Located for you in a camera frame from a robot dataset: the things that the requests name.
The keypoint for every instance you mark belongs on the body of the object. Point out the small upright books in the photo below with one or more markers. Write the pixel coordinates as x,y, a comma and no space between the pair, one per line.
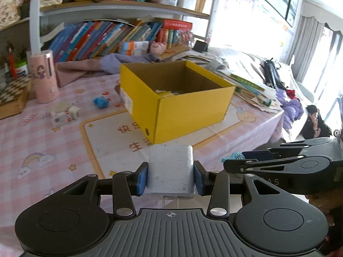
167,37

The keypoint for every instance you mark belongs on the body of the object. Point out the black bag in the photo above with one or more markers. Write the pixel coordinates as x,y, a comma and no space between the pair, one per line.
273,73

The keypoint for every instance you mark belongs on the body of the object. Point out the pink cloth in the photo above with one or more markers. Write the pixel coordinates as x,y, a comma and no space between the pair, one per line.
80,68

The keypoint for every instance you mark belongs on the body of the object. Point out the white power adapter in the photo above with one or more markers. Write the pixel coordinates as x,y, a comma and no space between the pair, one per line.
170,171

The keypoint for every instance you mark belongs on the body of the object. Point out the teal small toy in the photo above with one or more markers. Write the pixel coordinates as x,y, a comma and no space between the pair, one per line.
235,156

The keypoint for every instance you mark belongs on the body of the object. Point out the small white toy block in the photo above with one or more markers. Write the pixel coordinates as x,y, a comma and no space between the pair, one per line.
60,119

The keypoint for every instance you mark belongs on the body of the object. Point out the yellow cardboard box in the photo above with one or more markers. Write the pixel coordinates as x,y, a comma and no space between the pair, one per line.
187,112

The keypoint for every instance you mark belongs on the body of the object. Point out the white stationery box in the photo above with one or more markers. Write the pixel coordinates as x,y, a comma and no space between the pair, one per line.
187,1

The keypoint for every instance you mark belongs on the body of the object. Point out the black phone stand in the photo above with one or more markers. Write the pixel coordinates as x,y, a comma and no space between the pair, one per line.
200,46

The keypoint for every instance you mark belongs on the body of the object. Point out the person's right hand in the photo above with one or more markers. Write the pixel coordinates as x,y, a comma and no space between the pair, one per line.
324,200

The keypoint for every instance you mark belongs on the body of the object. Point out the thick red book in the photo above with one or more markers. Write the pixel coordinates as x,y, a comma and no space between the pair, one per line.
176,24

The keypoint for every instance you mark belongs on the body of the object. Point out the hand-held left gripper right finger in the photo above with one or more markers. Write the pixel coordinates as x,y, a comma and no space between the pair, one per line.
199,178

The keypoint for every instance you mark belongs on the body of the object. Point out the red tassel ornament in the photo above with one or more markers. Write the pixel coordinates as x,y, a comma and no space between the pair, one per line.
12,64

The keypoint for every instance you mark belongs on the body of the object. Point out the blue toy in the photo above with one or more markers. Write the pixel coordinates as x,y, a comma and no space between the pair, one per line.
101,102

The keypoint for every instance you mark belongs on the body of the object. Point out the silver quilted blanket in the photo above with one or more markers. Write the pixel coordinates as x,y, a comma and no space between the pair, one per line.
246,61

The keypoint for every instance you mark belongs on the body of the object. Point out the grey curtain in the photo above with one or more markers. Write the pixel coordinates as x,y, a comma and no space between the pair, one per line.
308,45

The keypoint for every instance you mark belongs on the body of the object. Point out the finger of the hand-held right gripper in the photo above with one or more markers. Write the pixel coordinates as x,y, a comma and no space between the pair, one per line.
257,155
268,164

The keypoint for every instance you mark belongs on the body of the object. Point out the row of leaning books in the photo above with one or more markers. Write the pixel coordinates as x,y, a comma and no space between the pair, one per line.
93,38

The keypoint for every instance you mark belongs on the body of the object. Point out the purple clothes heap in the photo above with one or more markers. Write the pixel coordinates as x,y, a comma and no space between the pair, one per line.
290,109

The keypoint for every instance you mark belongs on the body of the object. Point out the pink pig doll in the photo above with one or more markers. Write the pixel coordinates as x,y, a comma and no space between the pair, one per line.
157,48

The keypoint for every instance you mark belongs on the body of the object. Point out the pink checked tablecloth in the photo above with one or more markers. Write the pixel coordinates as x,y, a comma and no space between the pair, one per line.
53,150

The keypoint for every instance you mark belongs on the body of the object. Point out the colourful trinket cluster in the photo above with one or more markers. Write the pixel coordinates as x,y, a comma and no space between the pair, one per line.
186,38

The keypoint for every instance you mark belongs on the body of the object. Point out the orange blue carton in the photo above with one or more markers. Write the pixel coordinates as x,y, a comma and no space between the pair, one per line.
132,52
133,45

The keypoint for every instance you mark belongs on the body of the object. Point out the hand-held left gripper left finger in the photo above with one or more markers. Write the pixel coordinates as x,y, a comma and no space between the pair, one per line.
142,178

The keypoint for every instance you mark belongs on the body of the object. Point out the wooden chessboard box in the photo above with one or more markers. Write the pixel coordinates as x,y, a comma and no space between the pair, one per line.
10,96

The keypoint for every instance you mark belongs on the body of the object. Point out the pink humidifier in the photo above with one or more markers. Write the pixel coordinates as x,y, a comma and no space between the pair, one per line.
43,85

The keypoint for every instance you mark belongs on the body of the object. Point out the pile of papers and books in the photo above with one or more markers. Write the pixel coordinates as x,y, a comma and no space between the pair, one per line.
249,88

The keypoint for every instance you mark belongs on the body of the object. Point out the white bookshelf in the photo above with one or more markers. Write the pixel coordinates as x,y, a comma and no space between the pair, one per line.
34,18

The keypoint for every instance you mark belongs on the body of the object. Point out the white pen pot with pens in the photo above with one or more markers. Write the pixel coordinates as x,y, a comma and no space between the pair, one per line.
21,68

